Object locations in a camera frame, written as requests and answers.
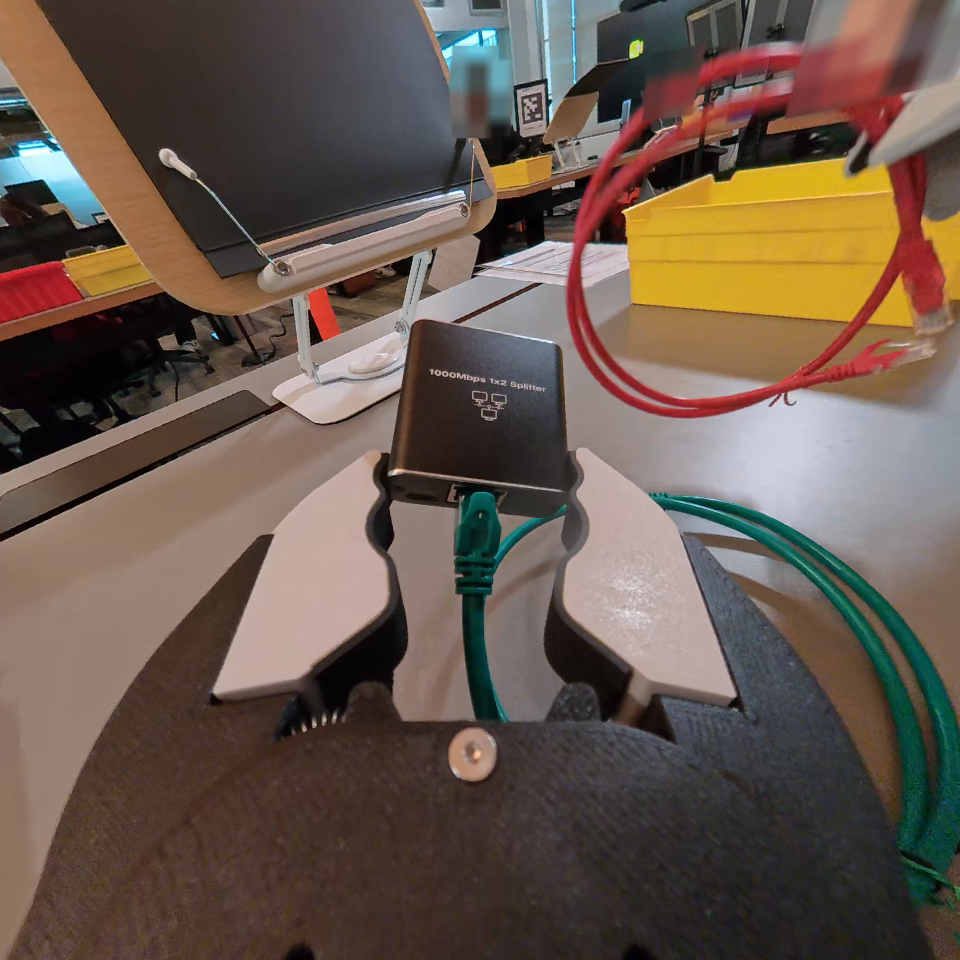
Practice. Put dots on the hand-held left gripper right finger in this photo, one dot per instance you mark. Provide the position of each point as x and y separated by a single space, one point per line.
645 600

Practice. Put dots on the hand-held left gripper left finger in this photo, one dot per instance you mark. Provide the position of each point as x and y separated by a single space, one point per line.
315 585

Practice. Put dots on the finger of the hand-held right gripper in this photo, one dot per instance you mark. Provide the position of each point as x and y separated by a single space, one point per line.
915 127
945 184

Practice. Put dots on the yellow plastic bin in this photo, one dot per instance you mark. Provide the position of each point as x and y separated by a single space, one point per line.
750 247
521 172
112 270

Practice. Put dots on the black network splitter box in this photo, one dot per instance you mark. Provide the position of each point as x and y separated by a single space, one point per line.
480 420

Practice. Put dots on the orange traffic cone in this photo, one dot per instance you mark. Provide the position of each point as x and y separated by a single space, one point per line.
324 315

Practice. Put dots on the black monitor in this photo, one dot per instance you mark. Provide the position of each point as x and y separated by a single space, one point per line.
615 75

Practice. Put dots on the printed paper sheet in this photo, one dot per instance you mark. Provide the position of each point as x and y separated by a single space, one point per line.
555 262

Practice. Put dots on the black and white tag sign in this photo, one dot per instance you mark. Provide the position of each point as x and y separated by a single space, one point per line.
531 105

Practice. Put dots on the red plastic bin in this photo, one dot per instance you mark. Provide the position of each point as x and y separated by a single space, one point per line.
30 292

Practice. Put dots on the wooden tablet stand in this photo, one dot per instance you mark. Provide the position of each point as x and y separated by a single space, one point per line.
262 112

